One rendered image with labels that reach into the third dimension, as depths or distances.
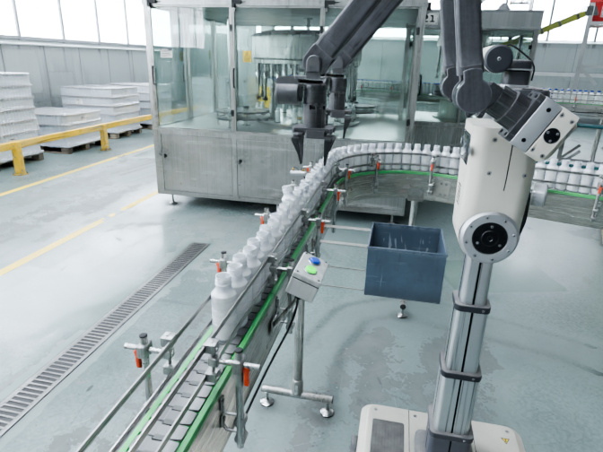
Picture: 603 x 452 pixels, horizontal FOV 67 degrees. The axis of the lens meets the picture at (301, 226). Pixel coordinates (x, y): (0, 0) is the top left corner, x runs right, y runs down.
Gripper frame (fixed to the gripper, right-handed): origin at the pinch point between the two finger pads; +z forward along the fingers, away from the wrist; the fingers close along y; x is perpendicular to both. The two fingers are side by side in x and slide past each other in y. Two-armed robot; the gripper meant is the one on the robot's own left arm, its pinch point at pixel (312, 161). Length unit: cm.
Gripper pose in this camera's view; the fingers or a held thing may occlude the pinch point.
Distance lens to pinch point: 122.4
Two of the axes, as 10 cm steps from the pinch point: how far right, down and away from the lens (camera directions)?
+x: 2.2, -3.3, 9.2
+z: -0.3, 9.4, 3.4
